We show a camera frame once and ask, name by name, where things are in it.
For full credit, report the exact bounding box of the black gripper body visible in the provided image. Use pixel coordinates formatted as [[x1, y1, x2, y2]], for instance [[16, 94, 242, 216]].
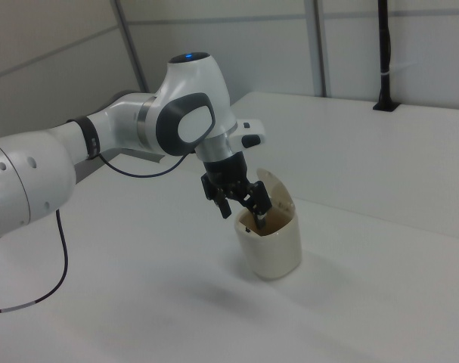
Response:
[[202, 150, 253, 191]]

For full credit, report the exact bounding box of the small cream lidded trash can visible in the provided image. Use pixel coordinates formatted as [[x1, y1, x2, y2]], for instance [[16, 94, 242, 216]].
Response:
[[233, 167, 303, 281]]

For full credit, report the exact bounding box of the black pole with clamp base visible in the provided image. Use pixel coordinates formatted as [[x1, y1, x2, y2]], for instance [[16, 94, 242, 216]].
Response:
[[372, 0, 401, 113]]

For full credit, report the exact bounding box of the grey partition post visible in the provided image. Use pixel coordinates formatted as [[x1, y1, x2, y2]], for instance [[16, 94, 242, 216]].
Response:
[[110, 0, 155, 95], [311, 0, 333, 98]]

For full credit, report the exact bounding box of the long black arm cable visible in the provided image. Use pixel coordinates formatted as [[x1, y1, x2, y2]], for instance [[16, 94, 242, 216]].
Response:
[[0, 150, 196, 315]]

